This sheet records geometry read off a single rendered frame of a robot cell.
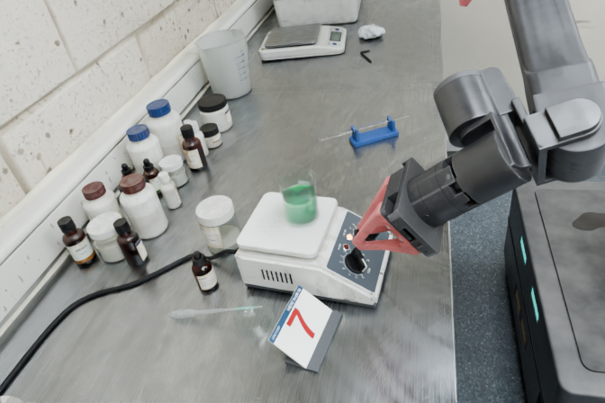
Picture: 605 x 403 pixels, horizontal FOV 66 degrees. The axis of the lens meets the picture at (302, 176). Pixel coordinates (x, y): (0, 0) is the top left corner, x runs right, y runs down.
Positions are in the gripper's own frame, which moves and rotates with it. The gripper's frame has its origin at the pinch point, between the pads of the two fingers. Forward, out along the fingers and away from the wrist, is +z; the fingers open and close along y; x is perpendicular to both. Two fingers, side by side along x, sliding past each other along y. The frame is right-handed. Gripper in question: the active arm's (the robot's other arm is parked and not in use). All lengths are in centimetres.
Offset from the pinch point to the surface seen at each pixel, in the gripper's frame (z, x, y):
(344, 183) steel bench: 16.4, 3.7, -27.1
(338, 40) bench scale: 29, -10, -94
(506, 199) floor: 35, 84, -122
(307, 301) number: 12.9, 3.4, 2.5
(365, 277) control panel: 6.8, 6.9, -2.1
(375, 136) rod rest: 13.4, 4.7, -42.6
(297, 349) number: 13.1, 4.7, 8.9
